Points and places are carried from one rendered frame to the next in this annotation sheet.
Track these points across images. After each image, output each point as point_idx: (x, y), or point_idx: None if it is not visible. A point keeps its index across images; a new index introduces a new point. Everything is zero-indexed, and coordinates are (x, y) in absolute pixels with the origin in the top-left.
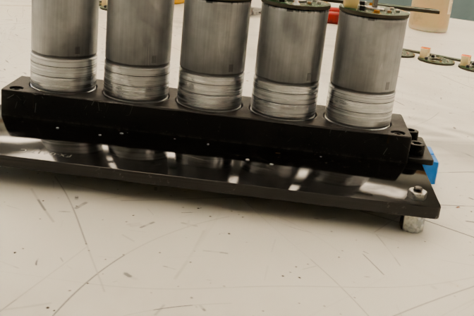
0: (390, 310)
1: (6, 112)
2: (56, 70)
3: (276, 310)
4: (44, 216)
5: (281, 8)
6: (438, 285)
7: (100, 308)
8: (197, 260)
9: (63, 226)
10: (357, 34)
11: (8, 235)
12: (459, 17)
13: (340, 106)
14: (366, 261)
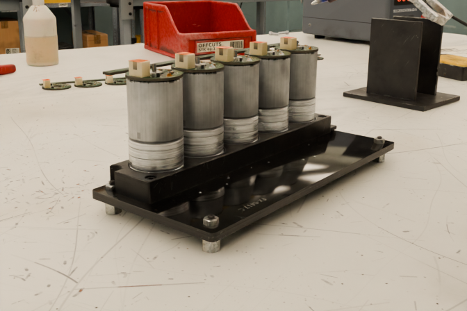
0: (463, 187)
1: (153, 200)
2: (177, 150)
3: (456, 208)
4: (310, 237)
5: (279, 59)
6: (441, 173)
7: (444, 245)
8: (395, 212)
9: (328, 234)
10: (306, 64)
11: (333, 253)
12: None
13: (301, 111)
14: (411, 178)
